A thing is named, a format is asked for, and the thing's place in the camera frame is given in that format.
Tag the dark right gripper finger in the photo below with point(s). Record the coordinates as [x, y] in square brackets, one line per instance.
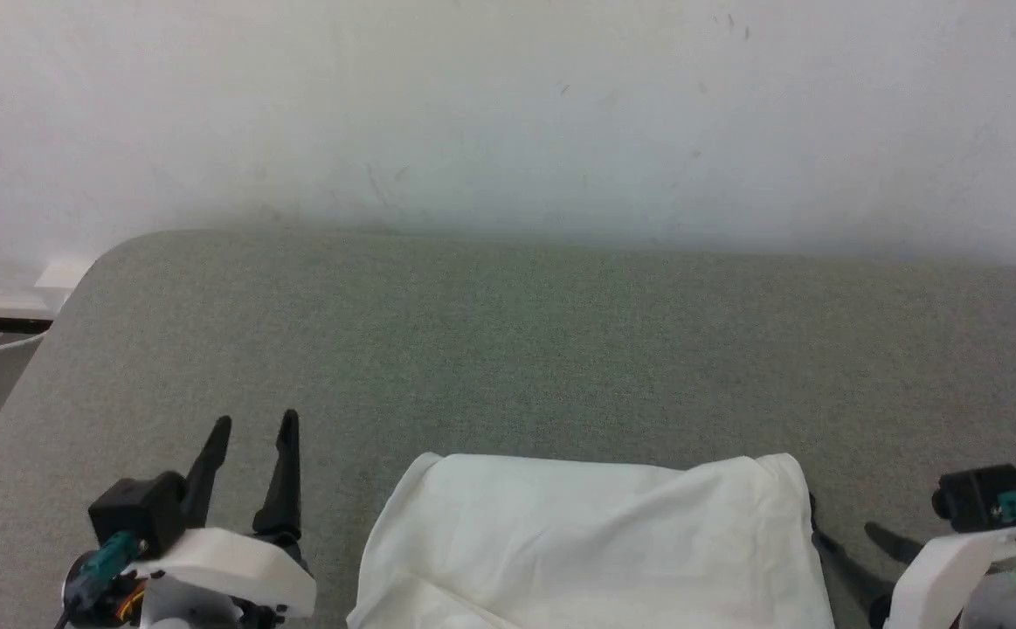
[896, 543]
[844, 563]

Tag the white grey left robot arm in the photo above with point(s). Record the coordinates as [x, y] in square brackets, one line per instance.
[184, 604]

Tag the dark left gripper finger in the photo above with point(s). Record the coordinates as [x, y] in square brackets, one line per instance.
[286, 489]
[206, 480]

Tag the black and white t-shirt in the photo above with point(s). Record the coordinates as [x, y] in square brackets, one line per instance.
[577, 542]

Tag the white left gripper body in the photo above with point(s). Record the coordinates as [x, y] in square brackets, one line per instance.
[228, 563]

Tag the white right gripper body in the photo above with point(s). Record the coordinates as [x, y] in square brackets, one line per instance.
[940, 577]

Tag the grey fabric sofa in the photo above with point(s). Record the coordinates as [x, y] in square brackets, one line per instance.
[516, 367]

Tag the white wall box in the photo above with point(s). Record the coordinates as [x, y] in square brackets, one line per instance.
[62, 275]

